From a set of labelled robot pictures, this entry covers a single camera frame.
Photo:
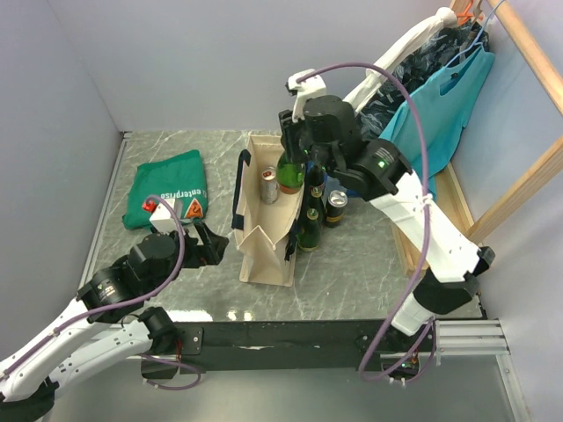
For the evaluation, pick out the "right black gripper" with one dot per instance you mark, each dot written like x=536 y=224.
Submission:
x=289 y=129

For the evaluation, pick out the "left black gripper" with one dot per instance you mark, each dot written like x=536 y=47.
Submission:
x=209 y=251

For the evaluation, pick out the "red cap cola bottle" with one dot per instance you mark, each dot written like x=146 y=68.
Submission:
x=316 y=177

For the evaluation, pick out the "green glass bottle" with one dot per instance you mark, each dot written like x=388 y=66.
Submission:
x=309 y=237
x=315 y=201
x=289 y=175

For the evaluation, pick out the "silver top can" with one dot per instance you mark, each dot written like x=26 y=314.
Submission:
x=335 y=207

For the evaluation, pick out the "red top drink can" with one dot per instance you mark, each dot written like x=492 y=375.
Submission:
x=268 y=185

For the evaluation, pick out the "beige canvas tote bag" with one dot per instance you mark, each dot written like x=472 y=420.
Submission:
x=264 y=233

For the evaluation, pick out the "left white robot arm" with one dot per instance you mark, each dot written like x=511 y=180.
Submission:
x=106 y=322

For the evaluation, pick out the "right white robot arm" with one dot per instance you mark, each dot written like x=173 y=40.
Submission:
x=328 y=135

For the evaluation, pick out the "green folded t-shirt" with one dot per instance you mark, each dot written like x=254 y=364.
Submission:
x=180 y=177

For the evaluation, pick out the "white hanging garment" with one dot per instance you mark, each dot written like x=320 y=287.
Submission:
x=413 y=39

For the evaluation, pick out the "turquoise hanging t-shirt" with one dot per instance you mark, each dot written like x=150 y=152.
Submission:
x=444 y=102

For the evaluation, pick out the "wooden clothes rack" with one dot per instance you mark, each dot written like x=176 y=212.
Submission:
x=509 y=161

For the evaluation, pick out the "dark patterned hanging garment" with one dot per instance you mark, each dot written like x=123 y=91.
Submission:
x=413 y=72

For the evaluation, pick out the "blue clothes hanger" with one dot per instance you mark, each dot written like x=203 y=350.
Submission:
x=473 y=40

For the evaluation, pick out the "orange clothes hanger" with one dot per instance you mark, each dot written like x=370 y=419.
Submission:
x=467 y=11

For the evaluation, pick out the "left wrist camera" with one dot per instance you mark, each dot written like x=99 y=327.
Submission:
x=160 y=217

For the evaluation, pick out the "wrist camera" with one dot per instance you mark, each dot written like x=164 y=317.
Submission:
x=160 y=217
x=309 y=88

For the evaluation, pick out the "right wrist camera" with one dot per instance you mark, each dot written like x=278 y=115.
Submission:
x=309 y=88

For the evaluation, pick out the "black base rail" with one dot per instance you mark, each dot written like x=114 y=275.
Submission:
x=263 y=345

